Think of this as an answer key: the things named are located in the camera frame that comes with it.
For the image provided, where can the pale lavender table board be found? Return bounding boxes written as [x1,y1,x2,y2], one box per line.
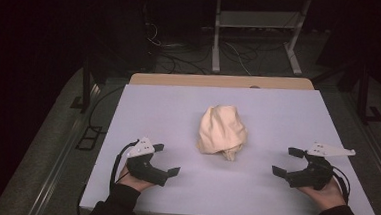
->
[79,76,381,215]

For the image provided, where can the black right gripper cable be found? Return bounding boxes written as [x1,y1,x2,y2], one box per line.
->
[328,165,353,205]

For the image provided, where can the white metal stand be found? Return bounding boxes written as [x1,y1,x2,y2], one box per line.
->
[210,0,312,80]

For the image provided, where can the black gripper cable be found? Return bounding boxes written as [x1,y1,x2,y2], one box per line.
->
[108,137,140,193]
[328,165,353,205]

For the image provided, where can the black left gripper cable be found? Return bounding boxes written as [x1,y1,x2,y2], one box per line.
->
[108,137,140,193]

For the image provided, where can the tangle of floor cables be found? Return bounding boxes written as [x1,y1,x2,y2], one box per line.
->
[140,19,262,80]

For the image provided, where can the wooden table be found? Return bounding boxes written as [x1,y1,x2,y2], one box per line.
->
[128,67,316,97]

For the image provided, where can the metal floor rail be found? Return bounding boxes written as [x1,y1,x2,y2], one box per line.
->
[338,91,381,190]
[26,79,103,215]

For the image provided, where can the black metal stand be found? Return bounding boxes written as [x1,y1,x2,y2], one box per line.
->
[69,54,103,115]
[352,62,381,126]

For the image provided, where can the cream baby pants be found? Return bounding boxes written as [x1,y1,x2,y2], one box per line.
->
[194,102,251,163]

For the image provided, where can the dark cabinet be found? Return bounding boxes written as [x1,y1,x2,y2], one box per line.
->
[89,0,162,78]

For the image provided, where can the black floor frame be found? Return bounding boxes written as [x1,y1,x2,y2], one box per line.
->
[75,124,103,152]

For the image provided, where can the person's right hand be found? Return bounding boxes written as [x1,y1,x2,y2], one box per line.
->
[293,175,349,214]

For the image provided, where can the person's left hand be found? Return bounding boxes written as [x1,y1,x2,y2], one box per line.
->
[116,164,158,195]

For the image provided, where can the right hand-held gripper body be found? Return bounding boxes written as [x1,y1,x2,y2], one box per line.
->
[285,141,358,194]

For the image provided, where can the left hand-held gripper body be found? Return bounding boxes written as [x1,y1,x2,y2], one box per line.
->
[125,136,172,187]

